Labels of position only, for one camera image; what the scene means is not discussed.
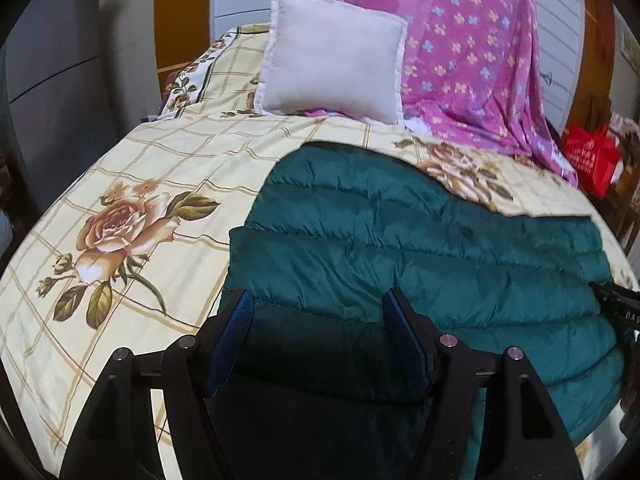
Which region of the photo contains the white square pillow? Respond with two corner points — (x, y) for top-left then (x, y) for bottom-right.
(254, 0), (407, 126)

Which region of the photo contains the grey wardrobe cabinet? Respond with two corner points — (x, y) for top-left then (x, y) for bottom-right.
(1, 0), (160, 230)

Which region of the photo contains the dark green puffer jacket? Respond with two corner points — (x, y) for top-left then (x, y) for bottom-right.
(210, 142), (626, 479)

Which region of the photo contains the brown wooden door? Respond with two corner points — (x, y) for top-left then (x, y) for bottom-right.
(153, 0), (210, 92)

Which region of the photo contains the red plastic bag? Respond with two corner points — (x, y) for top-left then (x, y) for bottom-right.
(563, 125), (620, 200)

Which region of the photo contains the cream floral bed sheet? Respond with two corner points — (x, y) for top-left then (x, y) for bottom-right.
(0, 22), (639, 480)

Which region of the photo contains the purple floral blanket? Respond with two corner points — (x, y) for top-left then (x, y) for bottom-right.
(338, 0), (578, 185)

